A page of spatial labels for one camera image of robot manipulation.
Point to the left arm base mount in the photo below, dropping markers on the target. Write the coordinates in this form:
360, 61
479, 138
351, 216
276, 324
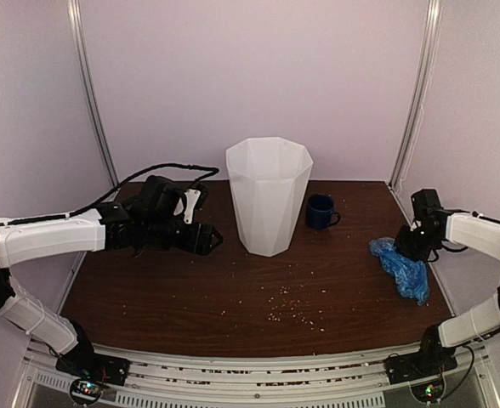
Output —
92, 384

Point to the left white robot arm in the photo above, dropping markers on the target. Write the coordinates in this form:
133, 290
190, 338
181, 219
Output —
160, 216

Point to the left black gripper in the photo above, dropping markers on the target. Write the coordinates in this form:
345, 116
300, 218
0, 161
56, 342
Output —
199, 241

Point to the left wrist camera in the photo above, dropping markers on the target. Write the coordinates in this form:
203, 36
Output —
190, 201

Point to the aluminium corner post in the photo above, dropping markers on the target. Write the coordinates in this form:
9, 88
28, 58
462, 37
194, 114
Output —
75, 20
426, 60

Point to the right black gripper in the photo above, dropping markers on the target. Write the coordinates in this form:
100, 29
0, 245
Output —
400, 246

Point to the left aluminium corner post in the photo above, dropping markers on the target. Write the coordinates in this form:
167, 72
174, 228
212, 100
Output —
75, 20

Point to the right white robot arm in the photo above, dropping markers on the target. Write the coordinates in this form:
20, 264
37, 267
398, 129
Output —
435, 228

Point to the aluminium front rail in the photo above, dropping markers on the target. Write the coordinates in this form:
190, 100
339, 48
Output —
355, 379

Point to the right aluminium corner post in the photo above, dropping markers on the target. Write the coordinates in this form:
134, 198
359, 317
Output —
426, 60

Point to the dark blue enamel mug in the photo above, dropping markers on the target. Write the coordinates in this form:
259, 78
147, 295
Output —
320, 212

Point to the white faceted trash bin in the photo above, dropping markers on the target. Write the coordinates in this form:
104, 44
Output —
268, 179

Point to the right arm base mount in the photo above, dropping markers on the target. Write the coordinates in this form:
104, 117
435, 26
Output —
426, 382

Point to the blue plastic trash bag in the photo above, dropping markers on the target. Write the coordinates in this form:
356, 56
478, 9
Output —
411, 277

